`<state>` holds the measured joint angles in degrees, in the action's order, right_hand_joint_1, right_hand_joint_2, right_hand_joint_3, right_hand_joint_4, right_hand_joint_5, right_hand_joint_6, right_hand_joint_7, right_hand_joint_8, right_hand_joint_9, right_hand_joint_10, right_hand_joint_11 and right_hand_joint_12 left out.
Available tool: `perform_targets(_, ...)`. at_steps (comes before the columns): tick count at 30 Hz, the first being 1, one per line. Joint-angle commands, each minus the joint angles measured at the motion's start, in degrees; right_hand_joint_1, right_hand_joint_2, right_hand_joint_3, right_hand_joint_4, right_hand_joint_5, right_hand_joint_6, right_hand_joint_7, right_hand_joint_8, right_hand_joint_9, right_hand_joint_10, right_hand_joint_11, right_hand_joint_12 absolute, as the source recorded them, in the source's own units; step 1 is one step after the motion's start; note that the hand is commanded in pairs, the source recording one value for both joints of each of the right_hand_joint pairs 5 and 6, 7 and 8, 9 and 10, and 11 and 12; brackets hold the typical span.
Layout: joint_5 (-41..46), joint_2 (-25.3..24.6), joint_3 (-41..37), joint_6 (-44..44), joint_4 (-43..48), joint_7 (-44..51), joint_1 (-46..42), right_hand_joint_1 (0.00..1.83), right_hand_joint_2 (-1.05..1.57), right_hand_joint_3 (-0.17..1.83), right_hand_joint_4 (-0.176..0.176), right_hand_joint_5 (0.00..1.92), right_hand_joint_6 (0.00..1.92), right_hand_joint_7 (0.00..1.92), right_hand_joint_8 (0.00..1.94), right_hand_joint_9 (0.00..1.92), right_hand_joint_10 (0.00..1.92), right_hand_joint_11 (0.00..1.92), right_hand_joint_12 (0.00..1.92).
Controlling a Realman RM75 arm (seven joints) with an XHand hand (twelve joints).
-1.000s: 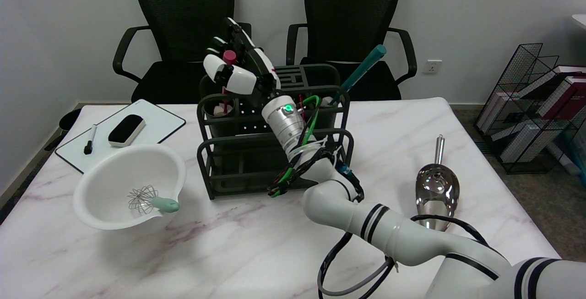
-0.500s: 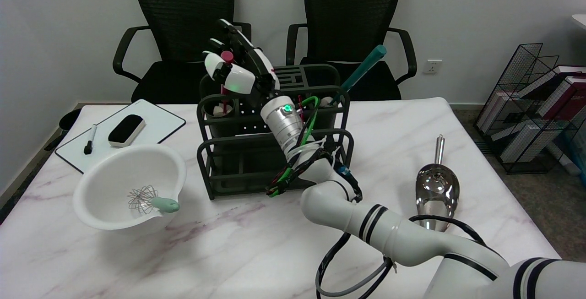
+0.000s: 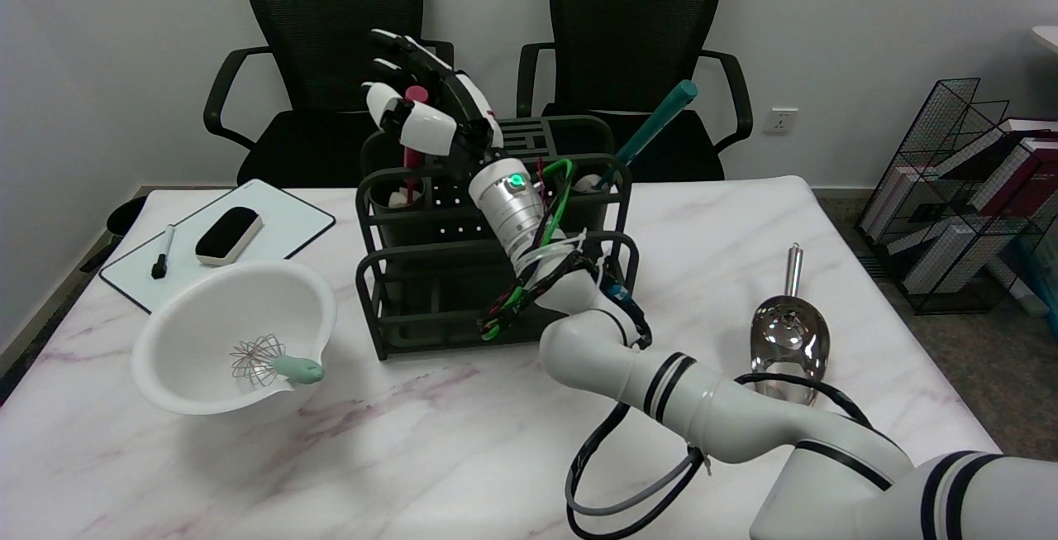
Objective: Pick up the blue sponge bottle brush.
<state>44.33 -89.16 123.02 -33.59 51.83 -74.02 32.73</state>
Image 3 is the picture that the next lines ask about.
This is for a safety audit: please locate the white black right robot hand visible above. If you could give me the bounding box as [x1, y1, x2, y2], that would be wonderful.
[364, 29, 505, 179]

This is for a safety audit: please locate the red sponge bottle brush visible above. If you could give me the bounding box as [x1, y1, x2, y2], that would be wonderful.
[388, 85, 429, 208]

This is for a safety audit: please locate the teal sponge bottle brush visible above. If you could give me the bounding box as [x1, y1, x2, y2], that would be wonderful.
[574, 79, 699, 194]

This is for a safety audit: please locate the dark green utensil cup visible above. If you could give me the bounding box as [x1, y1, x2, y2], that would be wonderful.
[369, 174, 427, 247]
[570, 170, 619, 235]

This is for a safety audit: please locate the dark green dish rack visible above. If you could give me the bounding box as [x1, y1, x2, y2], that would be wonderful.
[355, 114, 640, 361]

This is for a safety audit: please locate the small white whiteboard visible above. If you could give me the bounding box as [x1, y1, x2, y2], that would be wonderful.
[99, 179, 337, 314]

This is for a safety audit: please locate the black white board eraser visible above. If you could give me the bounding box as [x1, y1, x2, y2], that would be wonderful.
[195, 207, 264, 267]

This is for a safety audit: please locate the white plastic mixing bowl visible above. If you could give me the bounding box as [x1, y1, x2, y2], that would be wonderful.
[132, 259, 338, 417]

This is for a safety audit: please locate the black whiteboard marker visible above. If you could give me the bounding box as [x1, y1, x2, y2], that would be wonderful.
[151, 225, 177, 280]

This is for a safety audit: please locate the black round floor object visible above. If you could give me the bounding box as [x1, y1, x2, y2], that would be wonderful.
[106, 195, 150, 237]

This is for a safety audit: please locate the shiny metal scoop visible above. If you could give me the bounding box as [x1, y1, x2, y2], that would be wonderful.
[750, 244, 831, 404]

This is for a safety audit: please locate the white book stack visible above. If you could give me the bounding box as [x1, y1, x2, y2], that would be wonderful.
[901, 222, 1005, 293]

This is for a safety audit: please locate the maroon hardcover book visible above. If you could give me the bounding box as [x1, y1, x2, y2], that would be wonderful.
[963, 120, 1058, 218]

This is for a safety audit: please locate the green robot cable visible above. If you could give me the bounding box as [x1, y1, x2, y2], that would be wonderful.
[479, 158, 577, 338]

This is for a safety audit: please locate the black wrist cable bundle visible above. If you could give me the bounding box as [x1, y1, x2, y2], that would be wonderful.
[479, 230, 654, 351]

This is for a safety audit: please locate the wire whisk mint handle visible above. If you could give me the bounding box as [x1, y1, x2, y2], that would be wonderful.
[229, 335, 326, 388]

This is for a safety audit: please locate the long black robot cable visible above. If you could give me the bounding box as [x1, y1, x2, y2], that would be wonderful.
[565, 370, 877, 540]

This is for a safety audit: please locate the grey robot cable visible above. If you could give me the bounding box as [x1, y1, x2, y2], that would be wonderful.
[566, 449, 705, 518]

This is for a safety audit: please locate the black wire mesh rack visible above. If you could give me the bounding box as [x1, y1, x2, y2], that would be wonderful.
[855, 77, 1058, 316]

